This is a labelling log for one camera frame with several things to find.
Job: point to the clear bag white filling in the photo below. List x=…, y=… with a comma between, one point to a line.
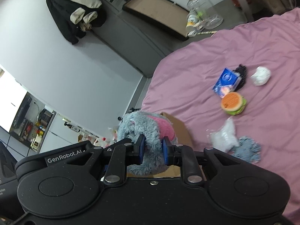
x=223, y=139

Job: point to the pink bed sheet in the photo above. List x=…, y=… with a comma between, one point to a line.
x=182, y=86

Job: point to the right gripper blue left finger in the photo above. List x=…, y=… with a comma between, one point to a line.
x=139, y=150

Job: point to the burger plush toy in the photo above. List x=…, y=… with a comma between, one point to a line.
x=233, y=103

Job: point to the black framed cardboard tray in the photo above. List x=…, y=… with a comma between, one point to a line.
x=166, y=15

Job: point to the black knitted glove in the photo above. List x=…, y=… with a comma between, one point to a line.
x=242, y=72

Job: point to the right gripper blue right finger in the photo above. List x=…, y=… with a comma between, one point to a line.
x=168, y=153

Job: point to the brown cardboard box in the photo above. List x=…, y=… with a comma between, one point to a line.
x=186, y=159

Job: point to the blue tissue pack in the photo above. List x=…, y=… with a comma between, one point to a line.
x=226, y=83

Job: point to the white soft ball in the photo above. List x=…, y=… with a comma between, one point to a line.
x=261, y=76

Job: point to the grey pink plush toy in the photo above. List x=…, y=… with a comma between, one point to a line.
x=154, y=127

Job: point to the large clear plastic jug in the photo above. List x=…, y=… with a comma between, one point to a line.
x=206, y=12

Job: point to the small blue-grey octopus plush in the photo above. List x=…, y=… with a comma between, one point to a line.
x=248, y=150

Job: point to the hanging black beige jacket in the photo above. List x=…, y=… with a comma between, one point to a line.
x=75, y=17

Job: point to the yellow white container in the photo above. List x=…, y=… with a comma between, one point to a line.
x=193, y=22

